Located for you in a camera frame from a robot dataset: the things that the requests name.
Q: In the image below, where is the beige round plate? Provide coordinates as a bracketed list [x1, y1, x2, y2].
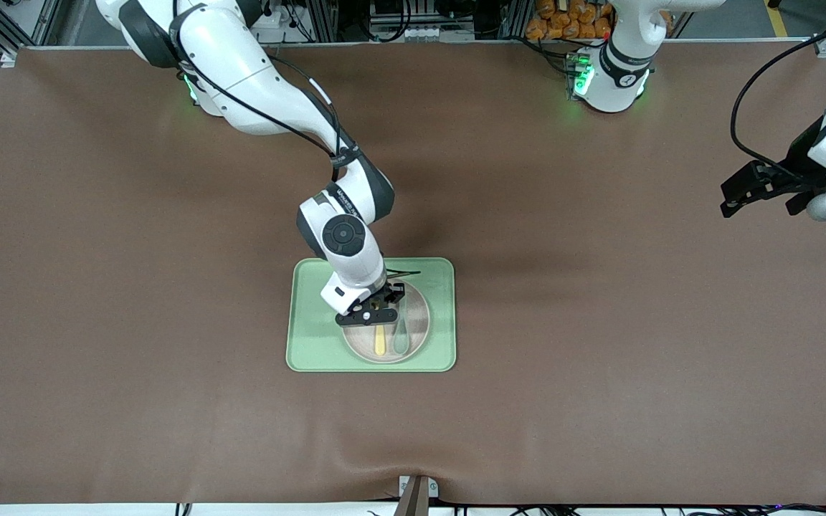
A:
[341, 277, 431, 364]

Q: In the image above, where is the grey-green plastic spoon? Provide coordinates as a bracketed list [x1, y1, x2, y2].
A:
[392, 290, 411, 355]

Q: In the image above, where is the light green rectangular tray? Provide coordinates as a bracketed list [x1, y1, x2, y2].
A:
[285, 257, 457, 373]

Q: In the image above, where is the metal table edge clamp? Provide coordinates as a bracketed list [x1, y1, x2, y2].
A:
[393, 474, 440, 516]

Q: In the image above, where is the brown table cloth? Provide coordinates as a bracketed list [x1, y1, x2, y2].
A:
[0, 39, 826, 507]

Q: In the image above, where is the pile of orange packets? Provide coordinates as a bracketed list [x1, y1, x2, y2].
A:
[525, 0, 673, 42]

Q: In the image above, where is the white power strip with plugs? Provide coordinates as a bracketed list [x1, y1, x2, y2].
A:
[252, 6, 293, 31]

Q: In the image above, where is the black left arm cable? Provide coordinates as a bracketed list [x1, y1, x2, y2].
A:
[731, 20, 826, 181]

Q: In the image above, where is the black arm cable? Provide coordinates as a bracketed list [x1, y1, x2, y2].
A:
[174, 29, 423, 279]
[731, 20, 826, 181]

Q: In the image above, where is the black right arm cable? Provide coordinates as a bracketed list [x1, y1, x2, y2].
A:
[174, 29, 423, 279]

